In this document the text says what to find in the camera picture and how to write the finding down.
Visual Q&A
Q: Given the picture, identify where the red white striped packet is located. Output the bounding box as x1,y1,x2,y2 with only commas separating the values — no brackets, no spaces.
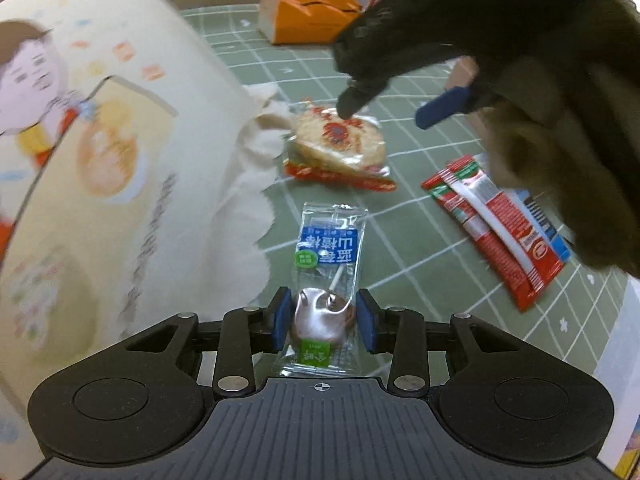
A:
421,155,566,312

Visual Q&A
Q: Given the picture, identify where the clear lollipop packet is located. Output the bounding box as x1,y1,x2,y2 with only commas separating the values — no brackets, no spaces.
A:
277,202,368,378

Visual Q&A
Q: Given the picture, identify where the blue snack packet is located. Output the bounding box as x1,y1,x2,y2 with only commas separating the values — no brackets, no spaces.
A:
520,190,571,261

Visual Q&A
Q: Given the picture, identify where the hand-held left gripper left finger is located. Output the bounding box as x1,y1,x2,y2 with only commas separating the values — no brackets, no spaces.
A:
125,287,293,398

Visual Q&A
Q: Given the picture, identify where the white cartoon printed bag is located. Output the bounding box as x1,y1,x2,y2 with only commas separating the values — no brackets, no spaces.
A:
0,0,293,480

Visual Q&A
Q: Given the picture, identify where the round rice cracker packet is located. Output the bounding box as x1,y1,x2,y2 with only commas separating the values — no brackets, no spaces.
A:
284,102,396,192

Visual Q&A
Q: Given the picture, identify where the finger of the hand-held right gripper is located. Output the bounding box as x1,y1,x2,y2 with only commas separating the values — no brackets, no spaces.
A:
336,79,388,120
414,85,501,130

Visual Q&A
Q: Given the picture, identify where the green checked tablecloth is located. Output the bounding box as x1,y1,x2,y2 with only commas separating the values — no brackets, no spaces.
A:
175,2,628,386

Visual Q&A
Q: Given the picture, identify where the person's right forearm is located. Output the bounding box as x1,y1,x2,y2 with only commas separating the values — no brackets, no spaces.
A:
470,0,640,278

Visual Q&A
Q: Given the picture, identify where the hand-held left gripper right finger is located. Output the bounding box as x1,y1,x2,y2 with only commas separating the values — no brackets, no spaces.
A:
356,289,521,398

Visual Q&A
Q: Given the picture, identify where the orange tissue box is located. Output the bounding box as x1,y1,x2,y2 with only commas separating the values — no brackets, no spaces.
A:
259,0,363,46

